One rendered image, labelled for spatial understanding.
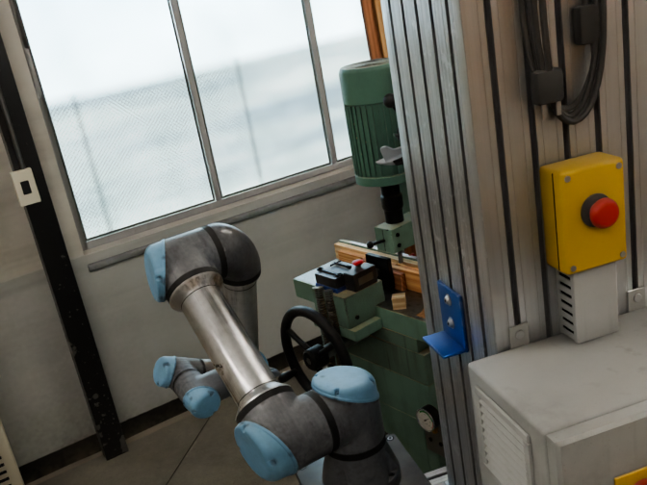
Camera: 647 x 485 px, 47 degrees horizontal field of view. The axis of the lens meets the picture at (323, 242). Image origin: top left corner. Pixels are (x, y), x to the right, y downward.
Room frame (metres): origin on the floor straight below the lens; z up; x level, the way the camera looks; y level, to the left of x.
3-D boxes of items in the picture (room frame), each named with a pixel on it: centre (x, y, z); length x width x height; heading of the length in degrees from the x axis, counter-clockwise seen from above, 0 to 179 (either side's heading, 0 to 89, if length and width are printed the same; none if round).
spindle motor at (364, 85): (1.94, -0.20, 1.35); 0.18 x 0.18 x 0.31
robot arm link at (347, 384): (1.20, 0.02, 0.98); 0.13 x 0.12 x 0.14; 119
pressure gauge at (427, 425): (1.61, -0.18, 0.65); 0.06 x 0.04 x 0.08; 36
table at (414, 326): (1.89, -0.11, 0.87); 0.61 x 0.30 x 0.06; 36
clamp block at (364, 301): (1.84, -0.04, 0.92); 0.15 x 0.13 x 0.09; 36
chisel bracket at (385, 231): (1.95, -0.22, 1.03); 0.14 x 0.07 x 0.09; 126
